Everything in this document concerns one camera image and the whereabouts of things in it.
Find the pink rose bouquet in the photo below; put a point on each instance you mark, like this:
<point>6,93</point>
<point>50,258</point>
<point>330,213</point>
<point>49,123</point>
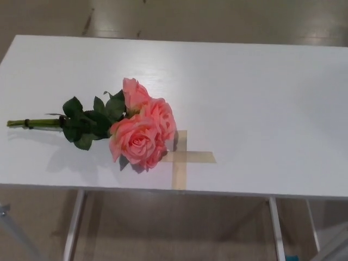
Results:
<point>141,136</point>

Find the beige horizontal tape strip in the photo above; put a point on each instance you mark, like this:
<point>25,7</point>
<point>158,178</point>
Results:
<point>195,157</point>

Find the white table leg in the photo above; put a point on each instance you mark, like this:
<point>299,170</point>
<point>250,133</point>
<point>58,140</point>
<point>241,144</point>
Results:
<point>312,225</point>
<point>74,225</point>
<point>276,228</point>

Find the teal floor object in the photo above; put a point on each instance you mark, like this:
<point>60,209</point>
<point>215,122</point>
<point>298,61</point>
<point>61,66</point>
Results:
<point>289,257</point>

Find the grey metal stand frame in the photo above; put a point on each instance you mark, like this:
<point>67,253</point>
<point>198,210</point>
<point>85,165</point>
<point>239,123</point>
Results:
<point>334,248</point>
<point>13,233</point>

